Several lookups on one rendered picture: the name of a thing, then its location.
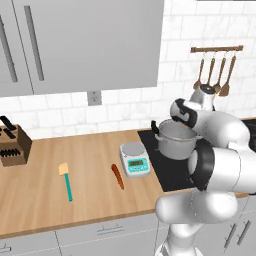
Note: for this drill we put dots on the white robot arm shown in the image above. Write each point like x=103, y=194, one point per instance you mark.
x=220, y=166

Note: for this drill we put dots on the orange carrot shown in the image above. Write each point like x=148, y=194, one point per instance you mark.
x=117, y=176

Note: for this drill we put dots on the grey steel pot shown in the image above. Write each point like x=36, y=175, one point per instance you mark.
x=175, y=143

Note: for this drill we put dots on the hanging wooden spatula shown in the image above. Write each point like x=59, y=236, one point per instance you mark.
x=228, y=80

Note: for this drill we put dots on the white teal kitchen scale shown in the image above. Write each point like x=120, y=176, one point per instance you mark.
x=135, y=161

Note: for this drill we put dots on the black hob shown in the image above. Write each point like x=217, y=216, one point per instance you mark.
x=166, y=170

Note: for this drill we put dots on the wide grey cupboard door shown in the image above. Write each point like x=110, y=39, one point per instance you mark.
x=100, y=43

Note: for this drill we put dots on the wide grey drawer front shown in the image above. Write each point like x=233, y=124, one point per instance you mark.
x=133, y=230

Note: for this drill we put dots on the brown wooden knife block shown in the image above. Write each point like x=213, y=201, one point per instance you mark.
x=15, y=150

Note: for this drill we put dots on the narrow grey cupboard door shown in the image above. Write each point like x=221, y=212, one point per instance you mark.
x=10, y=50

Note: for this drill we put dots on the narrow grey drawer front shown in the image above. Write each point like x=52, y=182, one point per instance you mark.
x=30, y=245

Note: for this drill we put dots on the grey lower cupboard door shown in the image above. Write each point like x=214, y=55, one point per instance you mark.
x=246, y=240

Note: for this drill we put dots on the grey wall outlet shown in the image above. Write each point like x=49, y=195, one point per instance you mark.
x=94, y=98

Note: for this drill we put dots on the wooden utensil rail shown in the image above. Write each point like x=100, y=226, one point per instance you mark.
x=216, y=48

